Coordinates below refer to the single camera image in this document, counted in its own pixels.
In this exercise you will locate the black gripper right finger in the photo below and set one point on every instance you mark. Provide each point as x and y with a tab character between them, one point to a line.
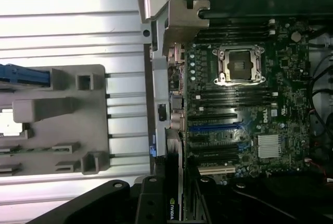
213	203

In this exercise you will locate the open black PC case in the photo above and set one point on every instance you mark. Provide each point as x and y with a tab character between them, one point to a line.
161	65

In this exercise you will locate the white expansion slot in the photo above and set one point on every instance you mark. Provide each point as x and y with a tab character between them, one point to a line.
217	170

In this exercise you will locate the round coin cell battery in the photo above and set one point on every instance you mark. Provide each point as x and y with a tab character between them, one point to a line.
295	36

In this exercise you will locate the silver CPU chip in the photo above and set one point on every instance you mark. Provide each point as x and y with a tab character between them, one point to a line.
9	122

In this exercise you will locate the long black expansion slot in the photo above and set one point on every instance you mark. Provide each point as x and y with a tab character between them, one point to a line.
213	148
213	117
213	158

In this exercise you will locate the green RAM stick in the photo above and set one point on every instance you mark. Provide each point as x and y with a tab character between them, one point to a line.
33	150

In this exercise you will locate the blue hard disk caddy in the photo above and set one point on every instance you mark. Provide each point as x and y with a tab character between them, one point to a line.
26	76

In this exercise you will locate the grey plastic parts rack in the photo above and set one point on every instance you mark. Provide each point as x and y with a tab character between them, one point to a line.
65	104

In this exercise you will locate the green motherboard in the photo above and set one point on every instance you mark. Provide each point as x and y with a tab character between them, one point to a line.
286	104

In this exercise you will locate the blue expansion slot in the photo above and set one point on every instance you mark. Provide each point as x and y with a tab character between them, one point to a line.
213	128

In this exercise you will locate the silver chipset heatsink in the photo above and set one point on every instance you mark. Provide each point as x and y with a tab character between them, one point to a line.
269	146

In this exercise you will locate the metal CPU socket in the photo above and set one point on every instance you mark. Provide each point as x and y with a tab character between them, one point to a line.
239	65

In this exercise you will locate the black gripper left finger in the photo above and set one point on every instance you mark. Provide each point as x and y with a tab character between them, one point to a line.
151	203

